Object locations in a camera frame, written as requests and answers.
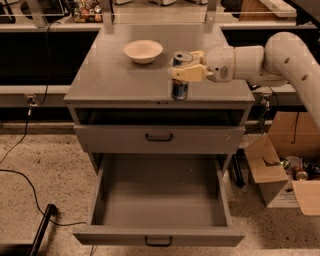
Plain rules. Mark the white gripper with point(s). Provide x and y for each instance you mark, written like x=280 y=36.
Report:
x=220 y=64

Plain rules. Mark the red bull can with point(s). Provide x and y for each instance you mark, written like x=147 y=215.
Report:
x=179 y=87

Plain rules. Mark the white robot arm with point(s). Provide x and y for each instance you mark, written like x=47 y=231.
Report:
x=283 y=59

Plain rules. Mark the grey drawer cabinet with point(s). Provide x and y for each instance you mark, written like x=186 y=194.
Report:
x=111 y=89

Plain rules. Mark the closed grey upper drawer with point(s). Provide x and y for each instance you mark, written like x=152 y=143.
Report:
x=159 y=139

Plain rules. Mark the open grey lower drawer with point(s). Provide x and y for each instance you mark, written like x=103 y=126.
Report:
x=159 y=200

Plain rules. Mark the can in cardboard box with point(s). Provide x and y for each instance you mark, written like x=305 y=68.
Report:
x=299 y=173

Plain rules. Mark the white bowl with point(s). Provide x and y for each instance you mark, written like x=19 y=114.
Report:
x=143 y=51

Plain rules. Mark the cardboard box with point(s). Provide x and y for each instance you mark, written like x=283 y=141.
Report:
x=292 y=138

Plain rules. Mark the group of cans on shelf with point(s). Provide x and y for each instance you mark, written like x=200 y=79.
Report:
x=87 y=11

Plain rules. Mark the black bar on floor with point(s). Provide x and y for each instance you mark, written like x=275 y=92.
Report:
x=51 y=210

